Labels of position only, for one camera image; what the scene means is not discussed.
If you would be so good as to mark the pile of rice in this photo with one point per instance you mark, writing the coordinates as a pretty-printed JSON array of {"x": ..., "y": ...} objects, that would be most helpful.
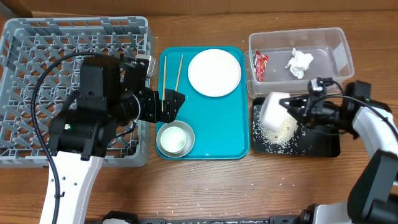
[{"x": 287, "y": 140}]

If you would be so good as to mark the right wooden chopstick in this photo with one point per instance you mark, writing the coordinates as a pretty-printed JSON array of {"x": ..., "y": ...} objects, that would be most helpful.
[{"x": 179, "y": 72}]

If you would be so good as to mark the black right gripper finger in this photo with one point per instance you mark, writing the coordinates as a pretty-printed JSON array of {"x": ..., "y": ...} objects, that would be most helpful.
[
  {"x": 296, "y": 112},
  {"x": 294, "y": 100}
]

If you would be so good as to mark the large white plate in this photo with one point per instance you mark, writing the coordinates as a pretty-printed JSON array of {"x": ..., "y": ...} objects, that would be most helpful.
[{"x": 214, "y": 72}]

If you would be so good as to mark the grey dishwasher rack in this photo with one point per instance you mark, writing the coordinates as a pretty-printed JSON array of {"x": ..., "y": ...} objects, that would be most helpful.
[{"x": 48, "y": 52}]

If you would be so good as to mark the white tissue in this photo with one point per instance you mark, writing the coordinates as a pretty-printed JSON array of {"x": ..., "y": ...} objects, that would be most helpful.
[{"x": 299, "y": 63}]

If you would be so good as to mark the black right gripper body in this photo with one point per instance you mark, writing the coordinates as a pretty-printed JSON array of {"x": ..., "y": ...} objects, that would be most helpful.
[{"x": 324, "y": 112}]

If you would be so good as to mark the black plastic tray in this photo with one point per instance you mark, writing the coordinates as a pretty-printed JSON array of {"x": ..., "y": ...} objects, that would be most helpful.
[{"x": 321, "y": 142}]

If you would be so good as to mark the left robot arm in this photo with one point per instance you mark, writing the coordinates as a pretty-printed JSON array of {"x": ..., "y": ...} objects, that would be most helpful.
[{"x": 112, "y": 93}]

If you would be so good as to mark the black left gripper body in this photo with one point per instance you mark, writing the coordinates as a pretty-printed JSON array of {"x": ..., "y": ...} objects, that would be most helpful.
[{"x": 152, "y": 106}]

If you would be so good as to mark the red snack wrapper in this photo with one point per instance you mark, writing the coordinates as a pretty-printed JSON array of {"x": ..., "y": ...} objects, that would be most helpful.
[{"x": 261, "y": 61}]

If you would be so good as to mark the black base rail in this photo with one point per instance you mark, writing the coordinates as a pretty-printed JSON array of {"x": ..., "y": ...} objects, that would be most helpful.
[{"x": 217, "y": 220}]

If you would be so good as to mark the grey bowl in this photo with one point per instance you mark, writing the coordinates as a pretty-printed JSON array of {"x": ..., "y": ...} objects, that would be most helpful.
[{"x": 189, "y": 143}]

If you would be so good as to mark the clear plastic waste bin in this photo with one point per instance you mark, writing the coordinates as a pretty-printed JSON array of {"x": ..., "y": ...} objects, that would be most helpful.
[{"x": 333, "y": 40}]

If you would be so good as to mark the pink bowl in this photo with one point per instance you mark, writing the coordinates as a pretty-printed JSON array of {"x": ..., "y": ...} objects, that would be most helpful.
[{"x": 272, "y": 114}]

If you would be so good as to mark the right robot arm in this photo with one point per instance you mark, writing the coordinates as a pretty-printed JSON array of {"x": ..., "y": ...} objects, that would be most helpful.
[{"x": 371, "y": 199}]

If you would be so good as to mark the left wooden chopstick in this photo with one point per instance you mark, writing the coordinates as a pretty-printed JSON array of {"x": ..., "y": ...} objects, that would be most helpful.
[{"x": 164, "y": 82}]

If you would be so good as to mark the white cup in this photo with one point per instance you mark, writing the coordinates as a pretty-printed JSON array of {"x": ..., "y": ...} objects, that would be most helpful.
[{"x": 173, "y": 139}]

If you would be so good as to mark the wooden chopstick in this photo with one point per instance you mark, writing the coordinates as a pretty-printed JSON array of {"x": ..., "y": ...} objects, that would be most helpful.
[
  {"x": 164, "y": 82},
  {"x": 179, "y": 72}
]

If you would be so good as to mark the teal serving tray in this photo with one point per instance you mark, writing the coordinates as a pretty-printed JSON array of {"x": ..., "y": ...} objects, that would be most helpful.
[{"x": 220, "y": 124}]

